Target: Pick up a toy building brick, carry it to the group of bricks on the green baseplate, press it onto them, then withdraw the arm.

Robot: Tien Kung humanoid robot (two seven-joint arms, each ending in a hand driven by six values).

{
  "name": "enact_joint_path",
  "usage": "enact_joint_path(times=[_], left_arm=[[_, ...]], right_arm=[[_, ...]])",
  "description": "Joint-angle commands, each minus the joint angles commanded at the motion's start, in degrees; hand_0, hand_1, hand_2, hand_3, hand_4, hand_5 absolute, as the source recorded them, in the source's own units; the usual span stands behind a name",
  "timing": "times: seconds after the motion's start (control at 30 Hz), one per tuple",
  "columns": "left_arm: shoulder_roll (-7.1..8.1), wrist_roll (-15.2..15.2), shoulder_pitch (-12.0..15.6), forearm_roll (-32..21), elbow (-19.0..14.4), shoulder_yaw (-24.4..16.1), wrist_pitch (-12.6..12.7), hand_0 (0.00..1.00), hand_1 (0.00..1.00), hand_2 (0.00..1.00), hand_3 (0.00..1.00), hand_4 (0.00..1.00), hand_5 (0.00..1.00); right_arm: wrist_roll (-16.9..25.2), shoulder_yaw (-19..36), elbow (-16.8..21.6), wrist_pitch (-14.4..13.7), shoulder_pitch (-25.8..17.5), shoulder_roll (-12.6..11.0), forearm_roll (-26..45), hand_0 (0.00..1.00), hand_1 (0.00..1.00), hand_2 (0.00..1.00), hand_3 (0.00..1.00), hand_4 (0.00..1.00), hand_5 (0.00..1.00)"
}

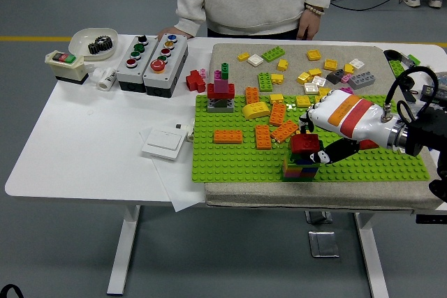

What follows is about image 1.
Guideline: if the person's right hand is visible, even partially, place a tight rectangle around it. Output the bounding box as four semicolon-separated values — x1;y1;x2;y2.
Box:
155;25;195;43

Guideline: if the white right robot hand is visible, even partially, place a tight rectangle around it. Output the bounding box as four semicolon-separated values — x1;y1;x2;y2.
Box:
298;90;401;165

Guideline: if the person's left hand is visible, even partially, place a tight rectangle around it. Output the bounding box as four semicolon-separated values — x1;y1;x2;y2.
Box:
296;8;322;41

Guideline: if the grey long brick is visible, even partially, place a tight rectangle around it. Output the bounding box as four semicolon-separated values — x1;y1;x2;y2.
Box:
347;71;376;90

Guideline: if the dark grey sloped brick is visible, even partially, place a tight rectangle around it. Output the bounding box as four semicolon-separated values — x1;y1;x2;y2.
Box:
326;70;345;85

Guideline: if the lime long brick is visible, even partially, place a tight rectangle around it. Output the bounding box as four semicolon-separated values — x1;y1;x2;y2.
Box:
257;71;274;93
261;45;286;63

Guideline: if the red brick cluster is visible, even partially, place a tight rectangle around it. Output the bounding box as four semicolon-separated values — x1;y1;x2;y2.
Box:
184;69;207;94

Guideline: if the orange long brick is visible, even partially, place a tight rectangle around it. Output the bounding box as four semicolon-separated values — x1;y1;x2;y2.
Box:
254;124;272;151
268;102;286;127
270;119;300;141
244;87;261;105
213;129;244;144

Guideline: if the red pink green brick tower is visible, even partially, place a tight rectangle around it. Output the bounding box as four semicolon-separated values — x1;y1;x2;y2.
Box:
205;62;235;114

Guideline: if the multicolour brick stack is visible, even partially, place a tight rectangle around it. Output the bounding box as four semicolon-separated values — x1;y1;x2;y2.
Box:
281;147;328;183

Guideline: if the large yellow curved brick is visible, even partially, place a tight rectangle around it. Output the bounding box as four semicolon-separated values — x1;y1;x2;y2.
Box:
241;101;271;121

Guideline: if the green studded baseplate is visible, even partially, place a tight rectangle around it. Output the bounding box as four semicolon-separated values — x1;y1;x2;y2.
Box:
191;92;431;184

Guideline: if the grey emergency-stop button box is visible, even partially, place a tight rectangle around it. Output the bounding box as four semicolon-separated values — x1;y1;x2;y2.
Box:
142;33;189;98

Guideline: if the grey four-button control box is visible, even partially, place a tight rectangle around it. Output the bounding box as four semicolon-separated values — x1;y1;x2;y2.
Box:
116;35;160;94

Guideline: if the black metal gear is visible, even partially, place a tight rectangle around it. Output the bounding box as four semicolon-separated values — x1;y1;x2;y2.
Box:
96;35;115;52
87;40;105;56

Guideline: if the silver metal clip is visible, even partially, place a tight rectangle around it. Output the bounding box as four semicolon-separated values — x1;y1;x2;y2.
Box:
399;52;416;68

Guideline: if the white pipe fitting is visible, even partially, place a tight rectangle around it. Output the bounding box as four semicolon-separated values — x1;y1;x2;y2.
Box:
92;66;118;91

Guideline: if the black electronic module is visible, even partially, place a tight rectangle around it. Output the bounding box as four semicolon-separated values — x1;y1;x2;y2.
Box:
420;83;447;103

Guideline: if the white shallow dish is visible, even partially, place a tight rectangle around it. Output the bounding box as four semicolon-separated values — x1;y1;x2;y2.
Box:
68;27;119;61

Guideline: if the grey metal floor box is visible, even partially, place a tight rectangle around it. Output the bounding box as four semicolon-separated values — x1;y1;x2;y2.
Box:
305;210;334;225

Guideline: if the metal floor socket plate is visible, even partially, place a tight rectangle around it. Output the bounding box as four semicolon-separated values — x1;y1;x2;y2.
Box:
307;230;341;259

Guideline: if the black desk control panel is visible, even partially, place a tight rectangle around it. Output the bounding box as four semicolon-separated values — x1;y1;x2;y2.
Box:
416;214;447;225

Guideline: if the white table leg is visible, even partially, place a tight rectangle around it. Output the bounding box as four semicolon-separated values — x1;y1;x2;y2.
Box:
354;212;390;298
106;205;142;295

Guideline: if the white paper sheet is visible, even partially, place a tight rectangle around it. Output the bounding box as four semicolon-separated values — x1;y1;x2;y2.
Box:
138;126;207;214

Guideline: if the beaded wrist bracelet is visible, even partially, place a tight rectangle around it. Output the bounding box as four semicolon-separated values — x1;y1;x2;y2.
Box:
304;3;326;16

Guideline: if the white wall switch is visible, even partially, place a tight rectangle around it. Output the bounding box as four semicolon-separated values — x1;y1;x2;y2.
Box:
140;128;188;162

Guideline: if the beige red-green switch box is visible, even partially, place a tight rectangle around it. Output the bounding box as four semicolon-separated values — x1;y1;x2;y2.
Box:
44;50;90;85

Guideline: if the black cable loop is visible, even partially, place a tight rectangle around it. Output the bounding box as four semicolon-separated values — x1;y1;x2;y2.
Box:
0;283;24;298

